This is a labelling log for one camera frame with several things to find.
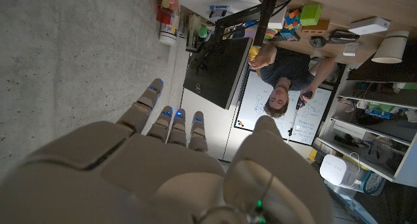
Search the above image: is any white paper cup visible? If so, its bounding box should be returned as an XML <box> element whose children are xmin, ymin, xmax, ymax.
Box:
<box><xmin>371</xmin><ymin>30</ymin><xmax>410</xmax><ymax>64</ymax></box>

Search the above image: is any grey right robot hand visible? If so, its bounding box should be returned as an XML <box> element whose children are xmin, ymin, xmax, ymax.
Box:
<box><xmin>0</xmin><ymin>78</ymin><xmax>336</xmax><ymax>224</ymax></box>

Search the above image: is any flat white box device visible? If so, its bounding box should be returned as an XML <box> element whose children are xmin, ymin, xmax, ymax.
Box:
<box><xmin>347</xmin><ymin>16</ymin><xmax>392</xmax><ymax>36</ymax></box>

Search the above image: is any yellow mustard bottle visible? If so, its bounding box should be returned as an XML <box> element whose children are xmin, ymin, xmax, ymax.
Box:
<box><xmin>248</xmin><ymin>45</ymin><xmax>262</xmax><ymax>63</ymax></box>

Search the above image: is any white cylindrical canister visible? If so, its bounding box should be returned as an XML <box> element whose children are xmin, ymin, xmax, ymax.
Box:
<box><xmin>158</xmin><ymin>8</ymin><xmax>182</xmax><ymax>47</ymax></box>

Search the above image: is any white shelf cabinet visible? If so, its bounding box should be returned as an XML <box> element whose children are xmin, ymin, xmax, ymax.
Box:
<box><xmin>313</xmin><ymin>79</ymin><xmax>417</xmax><ymax>188</ymax></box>

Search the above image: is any white whiteboard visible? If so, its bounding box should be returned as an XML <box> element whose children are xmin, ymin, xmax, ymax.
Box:
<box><xmin>234</xmin><ymin>70</ymin><xmax>333</xmax><ymax>147</ymax></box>

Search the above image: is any small white box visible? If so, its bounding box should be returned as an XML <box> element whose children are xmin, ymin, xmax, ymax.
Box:
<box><xmin>342</xmin><ymin>42</ymin><xmax>360</xmax><ymax>57</ymax></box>

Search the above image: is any black monitor stand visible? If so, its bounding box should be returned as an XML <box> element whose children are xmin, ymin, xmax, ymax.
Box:
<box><xmin>208</xmin><ymin>0</ymin><xmax>296</xmax><ymax>49</ymax></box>

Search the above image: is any black stapler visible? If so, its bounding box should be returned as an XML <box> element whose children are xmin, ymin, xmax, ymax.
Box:
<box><xmin>326</xmin><ymin>29</ymin><xmax>360</xmax><ymax>45</ymax></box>

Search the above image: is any black grabber tool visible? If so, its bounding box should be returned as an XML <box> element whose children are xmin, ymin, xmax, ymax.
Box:
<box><xmin>286</xmin><ymin>91</ymin><xmax>314</xmax><ymax>144</ymax></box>

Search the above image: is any white air purifier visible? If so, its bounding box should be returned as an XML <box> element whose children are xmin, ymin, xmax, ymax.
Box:
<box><xmin>319</xmin><ymin>154</ymin><xmax>361</xmax><ymax>189</ymax></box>

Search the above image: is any blue cube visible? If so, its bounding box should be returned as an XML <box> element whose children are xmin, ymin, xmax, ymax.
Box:
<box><xmin>279</xmin><ymin>28</ymin><xmax>296</xmax><ymax>40</ymax></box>

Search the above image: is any green cube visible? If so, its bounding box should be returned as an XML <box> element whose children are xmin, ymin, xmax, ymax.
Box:
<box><xmin>299</xmin><ymin>3</ymin><xmax>323</xmax><ymax>27</ymax></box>

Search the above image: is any orange brick block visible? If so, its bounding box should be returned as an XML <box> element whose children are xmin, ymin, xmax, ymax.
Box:
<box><xmin>300</xmin><ymin>19</ymin><xmax>331</xmax><ymax>35</ymax></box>

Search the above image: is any seated person dark shirt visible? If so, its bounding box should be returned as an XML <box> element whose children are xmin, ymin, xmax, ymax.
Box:
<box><xmin>248</xmin><ymin>43</ymin><xmax>336</xmax><ymax>119</ymax></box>

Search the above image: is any black laptop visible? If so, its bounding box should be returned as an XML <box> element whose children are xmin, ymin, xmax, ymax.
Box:
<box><xmin>346</xmin><ymin>38</ymin><xmax>417</xmax><ymax>84</ymax></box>

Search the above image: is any black computer monitor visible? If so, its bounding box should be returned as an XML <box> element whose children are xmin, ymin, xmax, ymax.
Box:
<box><xmin>182</xmin><ymin>37</ymin><xmax>253</xmax><ymax>111</ymax></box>

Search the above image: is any colourful puzzle cube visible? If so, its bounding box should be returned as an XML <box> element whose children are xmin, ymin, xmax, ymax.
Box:
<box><xmin>283</xmin><ymin>8</ymin><xmax>302</xmax><ymax>31</ymax></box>

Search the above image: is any black computer mouse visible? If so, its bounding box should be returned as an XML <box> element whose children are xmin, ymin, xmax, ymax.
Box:
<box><xmin>308</xmin><ymin>35</ymin><xmax>328</xmax><ymax>49</ymax></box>

